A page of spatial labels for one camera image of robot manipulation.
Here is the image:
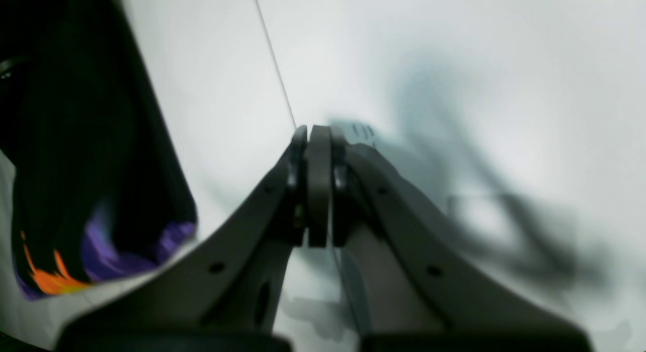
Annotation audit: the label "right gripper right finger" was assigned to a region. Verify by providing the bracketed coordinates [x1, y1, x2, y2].
[320, 127, 587, 342]

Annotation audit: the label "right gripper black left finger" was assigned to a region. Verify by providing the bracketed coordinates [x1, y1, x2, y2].
[60, 126, 321, 342]

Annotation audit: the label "black T-shirt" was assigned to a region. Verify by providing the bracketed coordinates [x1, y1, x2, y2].
[2, 0, 197, 301]

